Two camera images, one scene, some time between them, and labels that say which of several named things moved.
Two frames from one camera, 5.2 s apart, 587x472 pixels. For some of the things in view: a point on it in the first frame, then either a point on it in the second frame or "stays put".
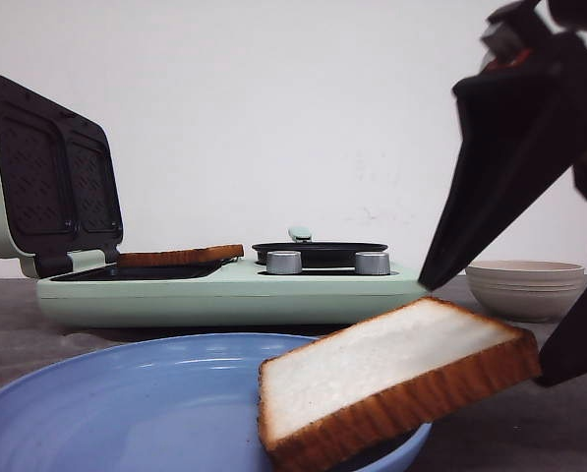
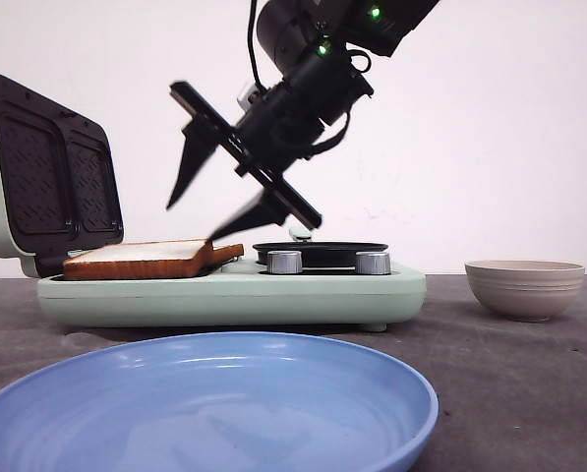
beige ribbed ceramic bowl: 525,290 stays put
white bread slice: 386,373 -> 142,261
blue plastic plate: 168,404 stays put
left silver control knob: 284,262 stays put
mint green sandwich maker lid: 50,182 stays put
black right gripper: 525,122 -> 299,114
